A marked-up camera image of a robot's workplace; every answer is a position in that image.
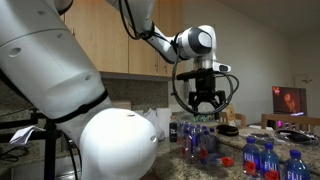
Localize black zip case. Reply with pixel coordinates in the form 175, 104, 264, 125
215, 124, 240, 137

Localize toppled clear water bottle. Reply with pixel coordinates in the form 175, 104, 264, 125
199, 153, 235, 168

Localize colourful tissue box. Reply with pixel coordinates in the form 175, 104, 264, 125
193, 113, 216, 123

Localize white crumpled plastic bag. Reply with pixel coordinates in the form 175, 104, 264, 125
142, 108, 166, 141

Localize white paper tag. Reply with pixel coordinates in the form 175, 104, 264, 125
9, 125, 46, 146

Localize black metal camera stand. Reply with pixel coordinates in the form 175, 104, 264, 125
0, 108, 64, 180

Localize small paper bag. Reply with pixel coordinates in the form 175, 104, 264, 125
224, 103, 237, 123

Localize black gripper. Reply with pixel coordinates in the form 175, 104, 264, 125
188, 77, 228, 113

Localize white paper towel roll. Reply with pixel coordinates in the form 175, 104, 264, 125
156, 107, 173, 138

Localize black can with label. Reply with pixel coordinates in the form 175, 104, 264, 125
168, 121, 178, 144

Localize wooden chair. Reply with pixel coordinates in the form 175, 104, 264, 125
260, 113, 320, 134
218, 111, 248, 129

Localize thin black loose cable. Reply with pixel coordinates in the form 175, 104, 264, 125
0, 146, 29, 164

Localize wooden wall cabinets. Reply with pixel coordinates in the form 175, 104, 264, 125
59, 0, 186, 79

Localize grey wall phone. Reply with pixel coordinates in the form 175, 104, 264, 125
183, 80, 193, 101

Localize dark plastic bag pile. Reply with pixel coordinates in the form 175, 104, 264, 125
273, 128, 320, 145

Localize television screen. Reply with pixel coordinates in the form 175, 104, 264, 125
271, 85, 308, 117

